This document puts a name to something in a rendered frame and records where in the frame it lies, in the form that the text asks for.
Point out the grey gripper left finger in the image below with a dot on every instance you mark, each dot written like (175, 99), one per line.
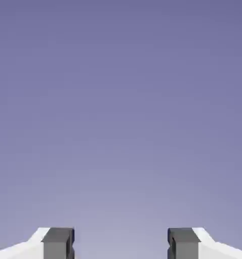
(54, 244)

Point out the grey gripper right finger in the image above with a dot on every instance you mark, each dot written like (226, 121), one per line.
(185, 244)

